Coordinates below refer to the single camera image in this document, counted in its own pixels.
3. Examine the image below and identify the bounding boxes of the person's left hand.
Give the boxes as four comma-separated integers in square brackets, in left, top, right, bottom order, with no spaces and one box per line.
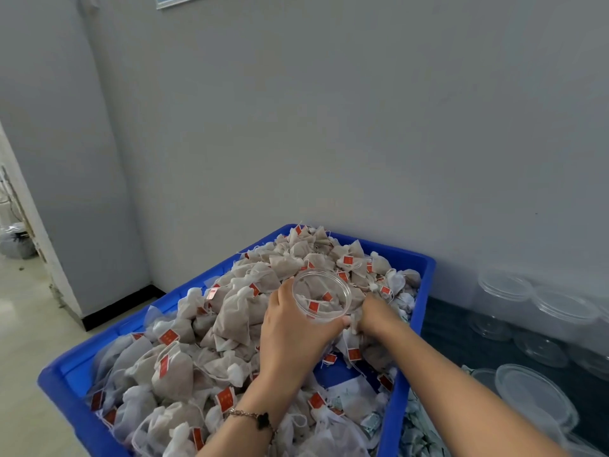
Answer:
[257,277,352,398]

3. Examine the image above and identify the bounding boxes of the person's right hand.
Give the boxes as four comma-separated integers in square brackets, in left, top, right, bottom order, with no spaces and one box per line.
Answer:
[356,292,403,345]

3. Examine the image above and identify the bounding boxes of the clear jar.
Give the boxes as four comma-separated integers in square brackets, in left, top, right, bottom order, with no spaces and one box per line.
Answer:
[292,269,356,326]

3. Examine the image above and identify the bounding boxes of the pile of tea bags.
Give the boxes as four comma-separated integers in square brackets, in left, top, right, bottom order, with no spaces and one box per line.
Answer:
[88,223,422,457]

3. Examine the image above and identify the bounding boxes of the pile of green desiccant packets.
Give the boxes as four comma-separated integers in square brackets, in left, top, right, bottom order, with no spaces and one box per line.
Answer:
[400,409,450,457]

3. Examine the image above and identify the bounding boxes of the group of lidded jars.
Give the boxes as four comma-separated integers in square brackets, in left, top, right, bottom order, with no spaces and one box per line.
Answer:
[464,269,609,379]

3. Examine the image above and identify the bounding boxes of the stack of clear lids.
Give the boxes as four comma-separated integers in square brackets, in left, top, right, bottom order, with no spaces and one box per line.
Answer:
[494,363,580,432]

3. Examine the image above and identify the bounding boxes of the person's right forearm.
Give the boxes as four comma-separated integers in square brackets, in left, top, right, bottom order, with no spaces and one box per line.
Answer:
[376,323,572,457]

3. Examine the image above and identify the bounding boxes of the blue plastic tray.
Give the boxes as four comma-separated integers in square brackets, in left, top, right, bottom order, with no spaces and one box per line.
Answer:
[38,223,437,457]

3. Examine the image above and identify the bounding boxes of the grey floor bin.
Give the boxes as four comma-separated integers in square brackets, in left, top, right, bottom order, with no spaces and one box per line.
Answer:
[0,218,38,261]

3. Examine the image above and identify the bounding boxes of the thin beaded bracelet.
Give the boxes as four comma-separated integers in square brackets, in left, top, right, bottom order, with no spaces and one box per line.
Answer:
[223,406,278,446]

